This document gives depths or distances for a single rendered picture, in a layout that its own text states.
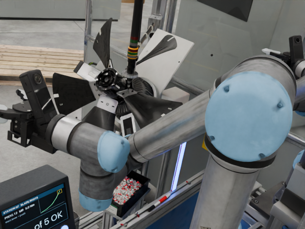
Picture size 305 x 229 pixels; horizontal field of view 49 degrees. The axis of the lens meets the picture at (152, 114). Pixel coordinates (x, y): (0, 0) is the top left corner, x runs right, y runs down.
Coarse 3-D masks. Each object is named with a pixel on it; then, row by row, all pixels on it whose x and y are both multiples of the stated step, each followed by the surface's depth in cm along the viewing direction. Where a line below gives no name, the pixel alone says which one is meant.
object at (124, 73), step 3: (135, 66) 148; (135, 69) 149; (123, 72) 146; (126, 72) 146; (135, 72) 148; (123, 75) 145; (126, 75) 144; (129, 75) 144; (132, 75) 144; (135, 75) 145; (132, 78) 144
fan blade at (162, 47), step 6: (168, 36) 157; (162, 42) 155; (168, 42) 150; (174, 42) 146; (156, 48) 152; (162, 48) 147; (168, 48) 144; (174, 48) 142; (150, 54) 150; (156, 54) 146; (144, 60) 148
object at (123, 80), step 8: (104, 72) 154; (112, 72) 152; (96, 80) 153; (104, 80) 153; (112, 80) 150; (120, 80) 151; (104, 88) 151; (112, 88) 148; (120, 88) 152; (112, 96) 154; (120, 104) 158
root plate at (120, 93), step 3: (123, 90) 153; (126, 90) 153; (129, 90) 154; (117, 93) 150; (120, 93) 150; (126, 93) 151; (129, 93) 151; (132, 93) 152; (135, 93) 152; (123, 96) 147; (126, 96) 148
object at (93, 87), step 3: (90, 81) 160; (93, 81) 159; (90, 84) 160; (93, 84) 160; (90, 87) 161; (93, 87) 161; (96, 87) 160; (93, 90) 162; (93, 93) 162; (96, 93) 162; (99, 93) 161; (102, 93) 161; (96, 96) 163; (99, 96) 162
